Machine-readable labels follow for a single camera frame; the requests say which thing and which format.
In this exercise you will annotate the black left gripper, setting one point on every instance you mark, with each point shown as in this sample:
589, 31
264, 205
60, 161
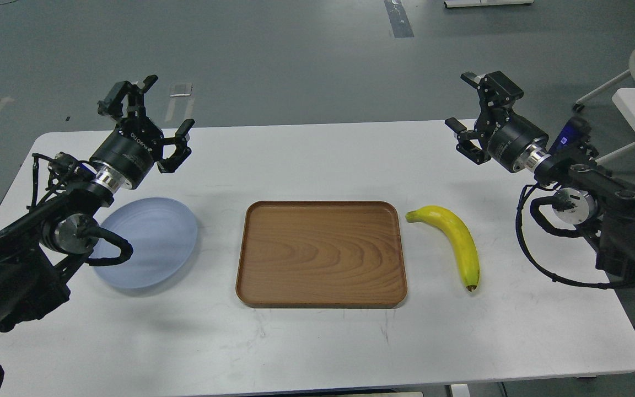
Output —
136, 144

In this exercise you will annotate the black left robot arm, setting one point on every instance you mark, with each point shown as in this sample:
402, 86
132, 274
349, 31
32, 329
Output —
42, 250

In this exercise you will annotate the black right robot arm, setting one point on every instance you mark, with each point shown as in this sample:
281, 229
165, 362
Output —
586, 201

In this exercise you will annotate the white chair leg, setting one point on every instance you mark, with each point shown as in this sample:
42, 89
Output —
580, 103

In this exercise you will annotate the brown wooden tray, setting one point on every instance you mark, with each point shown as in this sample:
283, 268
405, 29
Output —
321, 254

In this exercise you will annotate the light blue plate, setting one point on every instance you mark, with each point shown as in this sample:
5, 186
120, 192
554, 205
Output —
163, 234

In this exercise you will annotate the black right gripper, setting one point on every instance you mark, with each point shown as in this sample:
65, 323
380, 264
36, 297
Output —
511, 140

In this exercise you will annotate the yellow banana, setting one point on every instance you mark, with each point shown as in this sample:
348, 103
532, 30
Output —
460, 238

